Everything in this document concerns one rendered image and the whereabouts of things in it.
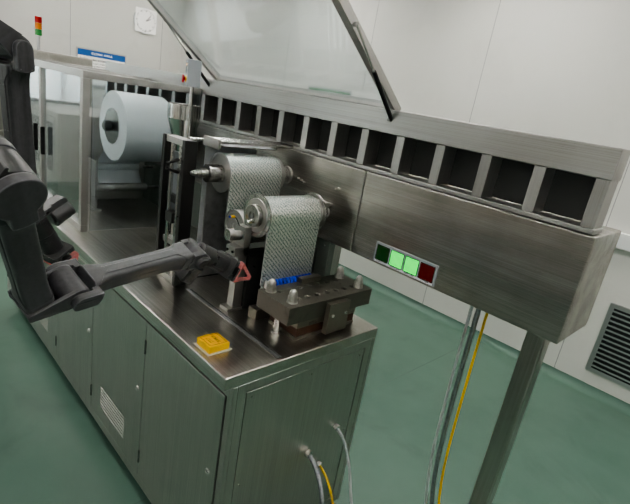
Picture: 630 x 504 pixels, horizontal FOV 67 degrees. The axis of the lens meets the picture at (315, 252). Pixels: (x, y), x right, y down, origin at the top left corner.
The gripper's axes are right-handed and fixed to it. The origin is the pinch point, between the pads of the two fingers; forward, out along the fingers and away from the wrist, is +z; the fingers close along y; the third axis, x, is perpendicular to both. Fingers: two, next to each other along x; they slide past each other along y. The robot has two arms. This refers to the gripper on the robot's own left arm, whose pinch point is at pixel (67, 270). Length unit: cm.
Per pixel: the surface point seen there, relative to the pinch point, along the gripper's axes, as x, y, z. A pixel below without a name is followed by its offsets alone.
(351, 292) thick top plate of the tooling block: -52, -67, 31
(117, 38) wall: -375, 434, 108
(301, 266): -52, -47, 27
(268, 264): -40, -42, 17
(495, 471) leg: -33, -128, 73
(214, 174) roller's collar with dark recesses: -55, -13, -2
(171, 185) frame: -48.8, 3.6, 3.0
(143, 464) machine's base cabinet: 20, -12, 83
